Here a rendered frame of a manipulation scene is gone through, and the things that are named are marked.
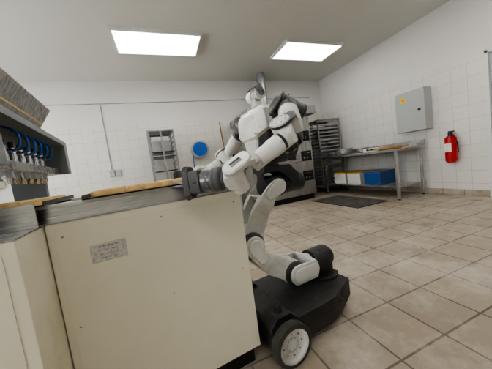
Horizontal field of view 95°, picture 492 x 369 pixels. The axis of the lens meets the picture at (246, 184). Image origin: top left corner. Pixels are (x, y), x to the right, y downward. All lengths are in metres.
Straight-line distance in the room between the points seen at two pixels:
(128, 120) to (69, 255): 4.63
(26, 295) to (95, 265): 0.22
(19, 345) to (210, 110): 5.18
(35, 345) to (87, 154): 4.79
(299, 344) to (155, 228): 0.85
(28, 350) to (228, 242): 0.65
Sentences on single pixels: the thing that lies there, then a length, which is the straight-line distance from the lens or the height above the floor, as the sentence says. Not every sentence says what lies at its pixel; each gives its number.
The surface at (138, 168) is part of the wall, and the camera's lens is 5.30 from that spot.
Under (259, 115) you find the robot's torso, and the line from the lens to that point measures 1.18.
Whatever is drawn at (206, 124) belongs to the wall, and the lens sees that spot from 5.50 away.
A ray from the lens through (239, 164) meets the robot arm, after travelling 0.74.
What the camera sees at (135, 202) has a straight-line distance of 0.93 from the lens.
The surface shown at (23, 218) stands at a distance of 0.93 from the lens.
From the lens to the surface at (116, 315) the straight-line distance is 1.04.
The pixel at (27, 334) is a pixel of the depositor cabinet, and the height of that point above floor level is 0.60.
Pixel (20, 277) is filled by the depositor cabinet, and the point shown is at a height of 0.75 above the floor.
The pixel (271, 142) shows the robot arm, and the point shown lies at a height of 1.01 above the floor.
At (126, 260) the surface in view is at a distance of 0.96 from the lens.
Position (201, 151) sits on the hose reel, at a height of 1.38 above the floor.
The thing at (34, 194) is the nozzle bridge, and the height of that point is 0.94.
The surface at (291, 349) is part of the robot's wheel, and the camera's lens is 1.30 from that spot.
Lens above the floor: 0.94
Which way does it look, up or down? 5 degrees down
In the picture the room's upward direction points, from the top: 8 degrees counter-clockwise
